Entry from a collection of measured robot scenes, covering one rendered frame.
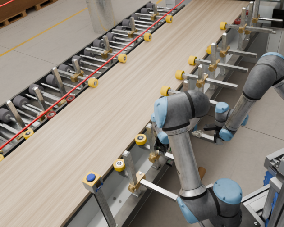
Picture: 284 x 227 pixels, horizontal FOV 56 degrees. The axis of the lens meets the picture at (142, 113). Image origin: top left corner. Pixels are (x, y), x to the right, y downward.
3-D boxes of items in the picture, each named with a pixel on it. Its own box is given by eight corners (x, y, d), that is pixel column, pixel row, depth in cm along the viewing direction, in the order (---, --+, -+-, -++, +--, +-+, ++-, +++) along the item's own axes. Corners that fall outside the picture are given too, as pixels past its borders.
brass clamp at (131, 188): (146, 178, 177) (145, 174, 174) (135, 194, 169) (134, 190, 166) (139, 174, 180) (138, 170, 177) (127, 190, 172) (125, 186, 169)
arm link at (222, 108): (226, 111, 157) (213, 106, 162) (225, 124, 164) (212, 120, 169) (232, 103, 161) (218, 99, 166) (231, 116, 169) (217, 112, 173)
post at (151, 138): (160, 170, 197) (153, 123, 165) (158, 174, 195) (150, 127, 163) (156, 168, 199) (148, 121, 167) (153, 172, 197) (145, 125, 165)
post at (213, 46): (214, 89, 251) (217, 42, 220) (213, 91, 249) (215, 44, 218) (211, 88, 253) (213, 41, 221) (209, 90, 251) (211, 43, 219)
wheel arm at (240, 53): (257, 56, 239) (257, 53, 237) (255, 58, 237) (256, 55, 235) (217, 49, 257) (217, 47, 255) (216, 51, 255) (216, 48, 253)
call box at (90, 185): (104, 184, 135) (101, 175, 130) (95, 195, 131) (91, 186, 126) (94, 179, 139) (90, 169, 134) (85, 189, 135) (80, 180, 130)
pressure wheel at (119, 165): (126, 167, 185) (123, 156, 177) (129, 176, 179) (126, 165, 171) (115, 170, 184) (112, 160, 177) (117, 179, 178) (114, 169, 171)
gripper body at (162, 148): (154, 152, 166) (152, 138, 158) (157, 142, 172) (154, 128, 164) (166, 153, 164) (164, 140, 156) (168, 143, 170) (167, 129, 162)
